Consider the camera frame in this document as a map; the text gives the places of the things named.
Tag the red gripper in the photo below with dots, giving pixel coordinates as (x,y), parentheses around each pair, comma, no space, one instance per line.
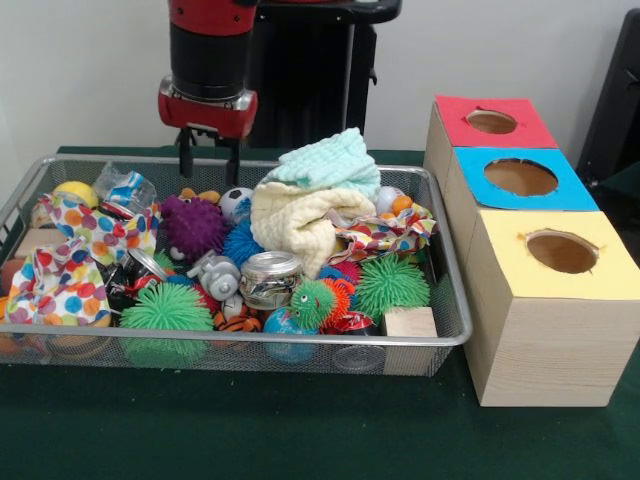
(210,117)

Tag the cream waffle cloth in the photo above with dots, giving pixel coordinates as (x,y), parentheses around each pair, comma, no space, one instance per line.
(300,220)

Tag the mint green waffle cloth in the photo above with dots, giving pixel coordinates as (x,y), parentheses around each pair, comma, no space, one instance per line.
(330,160)

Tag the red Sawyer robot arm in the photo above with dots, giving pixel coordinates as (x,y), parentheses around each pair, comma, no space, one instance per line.
(210,50)

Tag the wooden box with three holes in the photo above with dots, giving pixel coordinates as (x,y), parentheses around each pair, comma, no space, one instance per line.
(550,350)

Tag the crushed silver can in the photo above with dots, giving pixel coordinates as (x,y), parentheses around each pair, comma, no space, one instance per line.
(270,282)

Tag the yellow ball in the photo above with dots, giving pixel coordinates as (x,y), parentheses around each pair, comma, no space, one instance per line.
(75,190)

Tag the large green spiky ball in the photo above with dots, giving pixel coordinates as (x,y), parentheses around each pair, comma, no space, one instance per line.
(167,310)

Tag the small polka dot cloth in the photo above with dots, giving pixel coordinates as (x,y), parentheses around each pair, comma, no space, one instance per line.
(385,232)

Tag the large polka dot cloth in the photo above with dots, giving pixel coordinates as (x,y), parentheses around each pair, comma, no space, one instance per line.
(55,290)

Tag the small green spiky ball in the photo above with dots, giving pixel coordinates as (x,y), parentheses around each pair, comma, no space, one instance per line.
(392,287)

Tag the plain wooden block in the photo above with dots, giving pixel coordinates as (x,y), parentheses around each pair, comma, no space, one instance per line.
(410,322)

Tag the dark green tablecloth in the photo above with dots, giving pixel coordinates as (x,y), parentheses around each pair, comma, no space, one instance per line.
(625,190)
(250,425)

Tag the black monitor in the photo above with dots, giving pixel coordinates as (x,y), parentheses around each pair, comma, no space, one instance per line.
(615,100)

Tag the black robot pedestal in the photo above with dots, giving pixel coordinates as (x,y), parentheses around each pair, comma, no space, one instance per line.
(320,75)

